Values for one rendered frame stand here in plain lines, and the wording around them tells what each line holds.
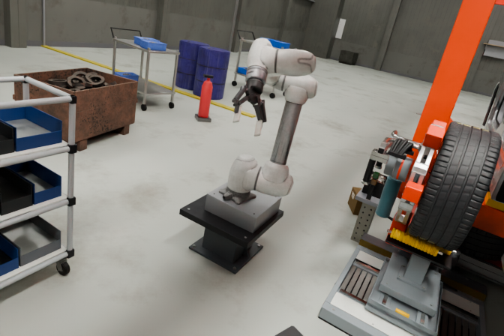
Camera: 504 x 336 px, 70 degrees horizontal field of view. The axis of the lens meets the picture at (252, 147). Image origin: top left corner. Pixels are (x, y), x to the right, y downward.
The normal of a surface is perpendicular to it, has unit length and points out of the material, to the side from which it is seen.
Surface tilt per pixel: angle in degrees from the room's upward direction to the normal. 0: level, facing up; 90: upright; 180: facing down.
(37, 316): 0
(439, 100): 90
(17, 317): 0
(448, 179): 70
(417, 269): 90
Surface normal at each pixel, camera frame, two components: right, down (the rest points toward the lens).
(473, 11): -0.50, 0.21
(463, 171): -0.34, -0.29
